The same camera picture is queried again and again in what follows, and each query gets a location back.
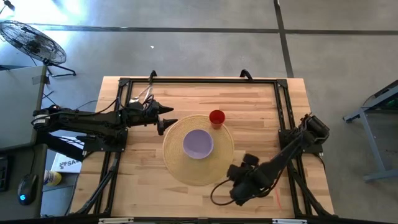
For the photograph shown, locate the round woven straw placemat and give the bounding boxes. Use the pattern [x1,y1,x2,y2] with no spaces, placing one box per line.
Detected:
[162,114,235,187]

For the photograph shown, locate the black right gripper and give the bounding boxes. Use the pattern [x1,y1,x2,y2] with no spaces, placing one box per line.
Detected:
[226,153,273,206]

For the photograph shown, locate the orange ribbed plastic cup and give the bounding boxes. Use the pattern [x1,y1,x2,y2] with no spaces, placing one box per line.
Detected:
[208,109,226,130]

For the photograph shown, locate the black keyboard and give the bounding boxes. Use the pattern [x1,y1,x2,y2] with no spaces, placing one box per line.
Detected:
[0,154,10,192]

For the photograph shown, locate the black computer mouse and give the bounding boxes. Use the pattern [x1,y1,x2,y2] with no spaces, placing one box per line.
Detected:
[17,173,39,206]

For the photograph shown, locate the silver metal fork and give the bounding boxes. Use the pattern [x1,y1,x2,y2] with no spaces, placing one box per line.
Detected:
[143,84,155,104]

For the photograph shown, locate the black floor fan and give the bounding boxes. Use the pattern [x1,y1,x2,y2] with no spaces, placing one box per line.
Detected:
[0,20,77,78]

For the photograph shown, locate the yellow-capped bottle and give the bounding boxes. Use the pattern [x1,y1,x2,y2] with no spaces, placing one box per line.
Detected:
[43,169,63,187]

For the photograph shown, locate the silver metal spoon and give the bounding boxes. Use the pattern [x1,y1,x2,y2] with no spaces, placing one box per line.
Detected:
[129,86,150,105]

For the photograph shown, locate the black aluminium table frame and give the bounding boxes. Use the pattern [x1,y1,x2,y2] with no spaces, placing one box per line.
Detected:
[70,70,336,218]

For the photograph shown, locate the grey metal stand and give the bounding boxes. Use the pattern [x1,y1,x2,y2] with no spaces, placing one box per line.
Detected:
[343,79,398,183]

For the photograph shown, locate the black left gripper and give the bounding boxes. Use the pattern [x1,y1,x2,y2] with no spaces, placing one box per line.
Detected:
[126,101,178,136]

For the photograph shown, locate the white aluminium bracket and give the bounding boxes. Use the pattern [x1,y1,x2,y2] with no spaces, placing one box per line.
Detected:
[98,218,134,224]
[272,218,308,224]

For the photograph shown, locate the white printed cardboard box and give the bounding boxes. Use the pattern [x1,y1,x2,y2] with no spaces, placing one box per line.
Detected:
[51,136,84,174]

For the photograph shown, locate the lilac plastic bowl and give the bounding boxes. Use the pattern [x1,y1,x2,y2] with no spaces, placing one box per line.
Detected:
[182,129,215,160]

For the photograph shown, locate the grey desk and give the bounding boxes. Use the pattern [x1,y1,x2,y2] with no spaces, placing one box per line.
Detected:
[0,65,48,220]

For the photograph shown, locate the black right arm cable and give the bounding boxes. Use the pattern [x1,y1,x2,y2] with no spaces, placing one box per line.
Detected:
[210,177,280,207]

